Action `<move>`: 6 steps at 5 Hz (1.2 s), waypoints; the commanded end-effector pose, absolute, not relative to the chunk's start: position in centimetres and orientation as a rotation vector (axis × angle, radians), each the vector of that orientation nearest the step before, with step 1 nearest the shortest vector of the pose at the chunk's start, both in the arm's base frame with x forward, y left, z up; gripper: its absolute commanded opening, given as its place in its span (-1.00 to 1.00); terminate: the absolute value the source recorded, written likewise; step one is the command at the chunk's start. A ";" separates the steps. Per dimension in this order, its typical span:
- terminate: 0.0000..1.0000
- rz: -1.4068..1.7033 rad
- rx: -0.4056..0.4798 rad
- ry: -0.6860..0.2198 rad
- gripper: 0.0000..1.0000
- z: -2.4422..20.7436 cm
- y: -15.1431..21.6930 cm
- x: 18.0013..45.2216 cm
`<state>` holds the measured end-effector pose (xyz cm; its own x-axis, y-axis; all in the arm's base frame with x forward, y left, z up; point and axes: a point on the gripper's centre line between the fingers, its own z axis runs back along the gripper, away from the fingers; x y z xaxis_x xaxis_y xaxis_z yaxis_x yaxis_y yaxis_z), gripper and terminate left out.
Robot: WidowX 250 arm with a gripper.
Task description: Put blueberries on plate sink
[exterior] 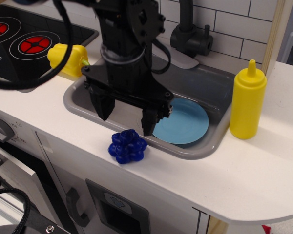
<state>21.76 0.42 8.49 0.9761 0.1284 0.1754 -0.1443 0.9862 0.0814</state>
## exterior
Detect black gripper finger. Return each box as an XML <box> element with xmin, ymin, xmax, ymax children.
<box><xmin>89</xmin><ymin>86</ymin><xmax>115</xmax><ymax>121</ymax></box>
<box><xmin>141</xmin><ymin>109</ymin><xmax>158</xmax><ymax>136</ymax></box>

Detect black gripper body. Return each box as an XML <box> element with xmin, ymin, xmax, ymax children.
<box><xmin>81</xmin><ymin>52</ymin><xmax>174</xmax><ymax>122</ymax></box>

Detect blue toy blueberries cluster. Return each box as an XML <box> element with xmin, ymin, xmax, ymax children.
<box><xmin>108</xmin><ymin>129</ymin><xmax>147</xmax><ymax>164</ymax></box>

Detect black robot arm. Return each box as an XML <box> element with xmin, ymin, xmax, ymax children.
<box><xmin>82</xmin><ymin>0</ymin><xmax>174</xmax><ymax>136</ymax></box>

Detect light blue plate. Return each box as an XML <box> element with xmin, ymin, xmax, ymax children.
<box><xmin>153</xmin><ymin>98</ymin><xmax>209</xmax><ymax>144</ymax></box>

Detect grey toy sink basin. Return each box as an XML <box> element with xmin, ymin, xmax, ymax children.
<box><xmin>63</xmin><ymin>64</ymin><xmax>234</xmax><ymax>160</ymax></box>

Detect yellow toy bell pepper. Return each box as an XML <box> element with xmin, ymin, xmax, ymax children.
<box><xmin>47</xmin><ymin>43</ymin><xmax>90</xmax><ymax>78</ymax></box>

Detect black toy faucet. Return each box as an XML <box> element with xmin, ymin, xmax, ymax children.
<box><xmin>170</xmin><ymin>0</ymin><xmax>213</xmax><ymax>58</ymax></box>

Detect black toy stovetop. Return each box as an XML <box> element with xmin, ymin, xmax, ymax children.
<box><xmin>0</xmin><ymin>0</ymin><xmax>99</xmax><ymax>92</ymax></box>

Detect yellow squeeze bottle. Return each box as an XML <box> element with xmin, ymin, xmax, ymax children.
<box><xmin>230</xmin><ymin>59</ymin><xmax>267</xmax><ymax>139</ymax></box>

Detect grey dishwasher panel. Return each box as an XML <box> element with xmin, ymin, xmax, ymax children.
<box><xmin>85</xmin><ymin>179</ymin><xmax>151</xmax><ymax>234</ymax></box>

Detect grey oven knob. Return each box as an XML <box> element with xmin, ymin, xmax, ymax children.
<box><xmin>0</xmin><ymin>119</ymin><xmax>15</xmax><ymax>143</ymax></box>

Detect black metal foreground base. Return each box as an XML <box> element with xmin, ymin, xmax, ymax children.
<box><xmin>0</xmin><ymin>210</ymin><xmax>69</xmax><ymax>234</ymax></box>

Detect white oven door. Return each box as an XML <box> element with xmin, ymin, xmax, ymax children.
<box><xmin>0</xmin><ymin>148</ymin><xmax>47</xmax><ymax>213</ymax></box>

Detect grey cabinet door handle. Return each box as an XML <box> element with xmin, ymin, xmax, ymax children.
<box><xmin>65</xmin><ymin>187</ymin><xmax>90</xmax><ymax>228</ymax></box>

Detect black braided foreground cable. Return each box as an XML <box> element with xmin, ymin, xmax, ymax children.
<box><xmin>0</xmin><ymin>187</ymin><xmax>31</xmax><ymax>234</ymax></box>

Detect light wooden side post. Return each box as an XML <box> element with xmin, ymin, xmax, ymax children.
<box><xmin>261</xmin><ymin>0</ymin><xmax>293</xmax><ymax>78</ymax></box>

